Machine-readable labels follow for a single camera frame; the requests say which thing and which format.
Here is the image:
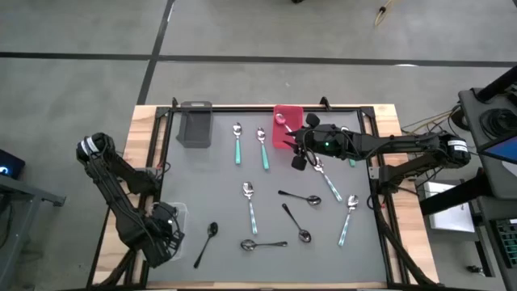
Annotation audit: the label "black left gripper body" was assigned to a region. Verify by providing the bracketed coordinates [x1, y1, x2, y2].
[152, 203, 187, 267]

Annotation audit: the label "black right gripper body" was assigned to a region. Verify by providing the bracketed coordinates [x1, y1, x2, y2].
[291, 114, 320, 171]

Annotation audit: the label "teal white patterned handle spoon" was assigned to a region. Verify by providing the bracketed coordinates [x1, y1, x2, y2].
[337, 194, 359, 247]
[313, 156, 343, 203]
[242, 181, 259, 236]
[275, 112, 295, 134]

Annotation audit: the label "black metal spoon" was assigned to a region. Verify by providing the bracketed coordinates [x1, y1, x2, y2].
[193, 221, 219, 269]
[240, 238, 289, 251]
[281, 202, 313, 243]
[277, 189, 322, 206]

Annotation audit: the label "red plastic bin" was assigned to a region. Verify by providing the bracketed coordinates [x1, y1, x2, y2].
[271, 104, 305, 150]

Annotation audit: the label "clear plastic bin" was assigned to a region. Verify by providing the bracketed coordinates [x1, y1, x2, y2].
[149, 200, 190, 262]

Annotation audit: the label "grey table mat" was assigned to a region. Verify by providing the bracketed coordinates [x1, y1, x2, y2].
[147, 109, 389, 284]

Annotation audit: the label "dark grey plastic bin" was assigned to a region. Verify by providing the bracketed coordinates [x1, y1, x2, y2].
[175, 100, 214, 150]

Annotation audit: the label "grey desk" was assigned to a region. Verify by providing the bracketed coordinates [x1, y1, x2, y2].
[0, 173, 68, 280]

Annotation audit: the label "white box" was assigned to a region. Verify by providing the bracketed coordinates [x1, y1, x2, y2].
[423, 180, 477, 234]

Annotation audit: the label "grey equipment cart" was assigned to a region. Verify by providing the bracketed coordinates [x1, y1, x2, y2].
[458, 66, 517, 203]

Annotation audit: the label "dark monitor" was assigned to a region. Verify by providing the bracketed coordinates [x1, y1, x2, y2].
[0, 148, 26, 181]

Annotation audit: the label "blue screen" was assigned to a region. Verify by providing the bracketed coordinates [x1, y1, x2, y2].
[482, 135, 517, 166]

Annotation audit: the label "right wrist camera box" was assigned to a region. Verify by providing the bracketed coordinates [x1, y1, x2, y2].
[314, 125, 351, 159]

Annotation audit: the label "floor cable bundle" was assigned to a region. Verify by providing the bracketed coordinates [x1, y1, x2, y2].
[399, 104, 461, 137]

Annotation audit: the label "yellow cable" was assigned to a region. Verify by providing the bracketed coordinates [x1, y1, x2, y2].
[373, 0, 395, 27]

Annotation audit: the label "coiled black cables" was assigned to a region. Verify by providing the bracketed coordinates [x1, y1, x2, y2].
[480, 108, 517, 141]

